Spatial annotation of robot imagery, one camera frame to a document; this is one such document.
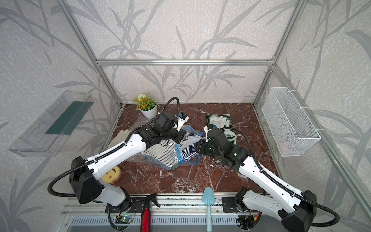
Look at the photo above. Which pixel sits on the blue striped tank top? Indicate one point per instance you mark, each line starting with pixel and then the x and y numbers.
pixel 186 148

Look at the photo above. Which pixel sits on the green striped tank top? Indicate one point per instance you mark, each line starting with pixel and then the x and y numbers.
pixel 221 121

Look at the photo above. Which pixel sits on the clear vacuum bag blue zipper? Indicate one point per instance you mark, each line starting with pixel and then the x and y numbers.
pixel 139 158

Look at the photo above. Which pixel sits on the white pot with plant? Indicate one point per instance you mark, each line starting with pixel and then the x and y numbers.
pixel 146 105

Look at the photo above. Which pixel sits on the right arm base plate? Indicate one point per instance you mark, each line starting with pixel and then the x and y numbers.
pixel 229 206

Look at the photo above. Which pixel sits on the clear plastic wall shelf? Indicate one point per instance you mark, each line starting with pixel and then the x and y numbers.
pixel 48 134

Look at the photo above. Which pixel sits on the white wire wall basket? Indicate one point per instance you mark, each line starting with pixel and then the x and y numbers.
pixel 291 128

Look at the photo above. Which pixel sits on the light blue garden trowel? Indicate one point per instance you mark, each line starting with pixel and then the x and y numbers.
pixel 208 199

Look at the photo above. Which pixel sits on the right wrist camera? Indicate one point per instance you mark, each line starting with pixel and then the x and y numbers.
pixel 208 128

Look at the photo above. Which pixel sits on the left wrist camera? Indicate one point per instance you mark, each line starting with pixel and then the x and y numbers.
pixel 182 118

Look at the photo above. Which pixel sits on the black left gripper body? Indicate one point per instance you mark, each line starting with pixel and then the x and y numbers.
pixel 172 134

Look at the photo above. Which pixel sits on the black striped garment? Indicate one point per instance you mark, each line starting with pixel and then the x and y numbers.
pixel 163 155

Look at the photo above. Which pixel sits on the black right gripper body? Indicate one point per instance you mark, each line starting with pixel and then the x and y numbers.
pixel 206 148

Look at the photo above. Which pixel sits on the red spray bottle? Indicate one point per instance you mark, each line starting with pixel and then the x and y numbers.
pixel 146 213

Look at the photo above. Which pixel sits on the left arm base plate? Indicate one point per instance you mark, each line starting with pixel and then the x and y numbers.
pixel 135 205

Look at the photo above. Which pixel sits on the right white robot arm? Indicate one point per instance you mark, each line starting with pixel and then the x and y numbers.
pixel 297 210

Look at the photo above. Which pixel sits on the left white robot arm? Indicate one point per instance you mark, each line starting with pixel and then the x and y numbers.
pixel 85 175

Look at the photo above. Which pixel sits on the yellow smiley sponge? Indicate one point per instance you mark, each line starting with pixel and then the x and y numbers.
pixel 112 176

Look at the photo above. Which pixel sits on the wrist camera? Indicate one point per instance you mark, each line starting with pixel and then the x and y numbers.
pixel 182 118
pixel 208 128

